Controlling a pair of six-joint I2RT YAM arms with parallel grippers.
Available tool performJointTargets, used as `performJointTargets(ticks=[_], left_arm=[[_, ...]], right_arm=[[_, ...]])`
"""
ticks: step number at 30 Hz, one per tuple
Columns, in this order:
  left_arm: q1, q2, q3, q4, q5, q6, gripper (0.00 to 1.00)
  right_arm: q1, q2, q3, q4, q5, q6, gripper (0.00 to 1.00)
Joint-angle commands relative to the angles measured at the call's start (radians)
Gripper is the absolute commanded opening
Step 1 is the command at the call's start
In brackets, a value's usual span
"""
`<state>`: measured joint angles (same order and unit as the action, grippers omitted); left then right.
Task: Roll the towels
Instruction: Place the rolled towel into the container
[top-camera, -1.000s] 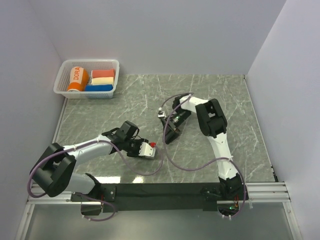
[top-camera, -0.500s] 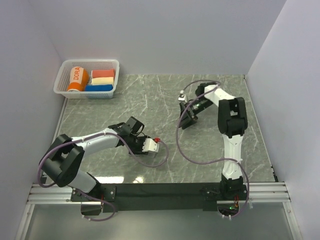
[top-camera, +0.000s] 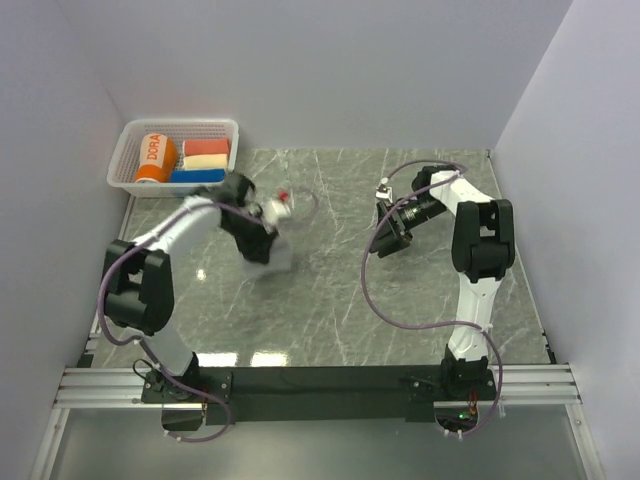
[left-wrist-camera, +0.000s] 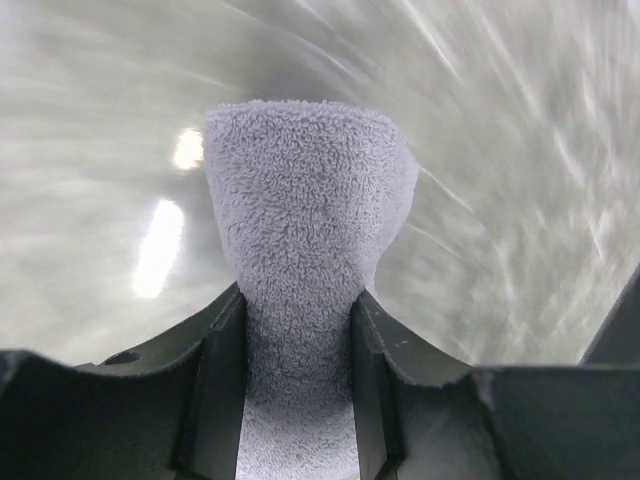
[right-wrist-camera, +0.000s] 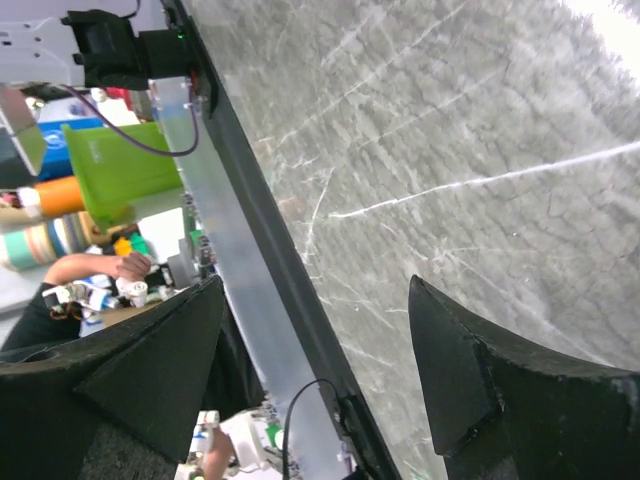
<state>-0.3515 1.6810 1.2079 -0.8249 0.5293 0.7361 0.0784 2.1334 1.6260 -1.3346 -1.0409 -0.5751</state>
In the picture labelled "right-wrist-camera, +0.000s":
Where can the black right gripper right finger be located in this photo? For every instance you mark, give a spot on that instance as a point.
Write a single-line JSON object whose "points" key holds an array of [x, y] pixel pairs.
{"points": [[500, 406]]}

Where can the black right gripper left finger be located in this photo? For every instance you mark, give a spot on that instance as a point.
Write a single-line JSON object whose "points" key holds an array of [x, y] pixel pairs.
{"points": [[118, 404]]}

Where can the person forearm in background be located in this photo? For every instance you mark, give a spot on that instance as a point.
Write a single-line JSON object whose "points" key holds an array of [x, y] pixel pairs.
{"points": [[79, 266]]}

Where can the orange tape roll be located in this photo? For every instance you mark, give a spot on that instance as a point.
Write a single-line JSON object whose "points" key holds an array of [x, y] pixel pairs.
{"points": [[52, 198]]}

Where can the background person hand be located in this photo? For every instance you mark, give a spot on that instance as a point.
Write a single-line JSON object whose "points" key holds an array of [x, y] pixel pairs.
{"points": [[133, 267]]}

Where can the striped tape rolls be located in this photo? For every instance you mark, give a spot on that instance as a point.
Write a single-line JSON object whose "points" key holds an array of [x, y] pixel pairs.
{"points": [[48, 241]]}

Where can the green plastic bin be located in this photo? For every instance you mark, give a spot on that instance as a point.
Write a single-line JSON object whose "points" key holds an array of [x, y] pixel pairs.
{"points": [[119, 182]]}

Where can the blue box in background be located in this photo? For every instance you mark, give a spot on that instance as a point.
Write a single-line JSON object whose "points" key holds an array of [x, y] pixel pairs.
{"points": [[56, 162]]}

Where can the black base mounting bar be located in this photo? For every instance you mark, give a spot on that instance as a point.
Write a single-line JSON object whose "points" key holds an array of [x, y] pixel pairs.
{"points": [[352, 418]]}

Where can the aluminium frame rail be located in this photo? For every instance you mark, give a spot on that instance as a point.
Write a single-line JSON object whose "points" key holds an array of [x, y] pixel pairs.
{"points": [[263, 322]]}

